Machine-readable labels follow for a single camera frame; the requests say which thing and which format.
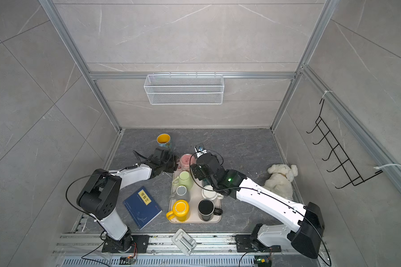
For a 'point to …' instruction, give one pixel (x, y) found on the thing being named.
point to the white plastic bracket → (184, 242)
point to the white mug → (210, 195)
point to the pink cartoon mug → (186, 162)
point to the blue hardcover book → (142, 207)
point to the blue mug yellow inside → (163, 139)
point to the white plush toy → (279, 181)
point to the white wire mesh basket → (184, 89)
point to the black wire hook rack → (346, 165)
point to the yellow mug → (180, 211)
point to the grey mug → (181, 193)
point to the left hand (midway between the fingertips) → (183, 154)
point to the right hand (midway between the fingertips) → (202, 161)
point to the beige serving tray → (191, 201)
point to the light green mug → (184, 178)
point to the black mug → (206, 209)
